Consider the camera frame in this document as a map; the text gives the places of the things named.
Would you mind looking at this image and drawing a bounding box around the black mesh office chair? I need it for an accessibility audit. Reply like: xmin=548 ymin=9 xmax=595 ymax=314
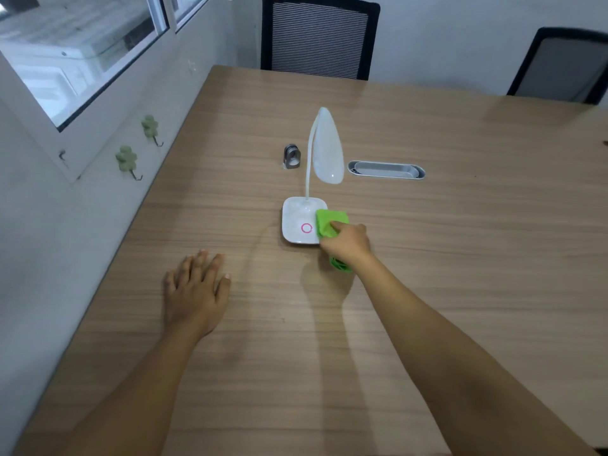
xmin=506 ymin=27 xmax=608 ymax=106
xmin=260 ymin=0 xmax=381 ymax=81

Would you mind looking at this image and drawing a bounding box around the white framed window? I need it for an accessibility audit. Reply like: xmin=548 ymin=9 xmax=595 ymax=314
xmin=0 ymin=0 xmax=212 ymax=133

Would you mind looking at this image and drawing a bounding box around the green cleaning cloth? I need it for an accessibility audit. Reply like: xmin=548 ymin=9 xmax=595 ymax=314
xmin=316 ymin=209 xmax=354 ymax=274

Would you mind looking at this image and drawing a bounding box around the green clover wall hook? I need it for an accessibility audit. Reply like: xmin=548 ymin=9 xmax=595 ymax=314
xmin=115 ymin=145 xmax=143 ymax=182
xmin=141 ymin=115 xmax=164 ymax=148

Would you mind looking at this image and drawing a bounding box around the white desk lamp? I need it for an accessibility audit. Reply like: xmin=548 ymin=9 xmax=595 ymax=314
xmin=282 ymin=107 xmax=345 ymax=245

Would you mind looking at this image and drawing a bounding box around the grey oval cable grommet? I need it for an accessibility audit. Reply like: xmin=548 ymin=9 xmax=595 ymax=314
xmin=348 ymin=161 xmax=426 ymax=180

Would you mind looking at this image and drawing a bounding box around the person's right hand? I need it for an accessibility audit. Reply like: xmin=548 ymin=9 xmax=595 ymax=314
xmin=320 ymin=221 xmax=373 ymax=270

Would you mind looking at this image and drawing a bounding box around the person's right forearm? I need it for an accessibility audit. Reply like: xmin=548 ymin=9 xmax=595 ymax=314
xmin=349 ymin=254 xmax=594 ymax=456

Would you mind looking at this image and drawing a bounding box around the person's left hand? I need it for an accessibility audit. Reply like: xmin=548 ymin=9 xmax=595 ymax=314
xmin=164 ymin=250 xmax=232 ymax=341

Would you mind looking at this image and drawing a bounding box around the person's left forearm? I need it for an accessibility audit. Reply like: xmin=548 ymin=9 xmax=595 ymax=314
xmin=57 ymin=323 xmax=210 ymax=456

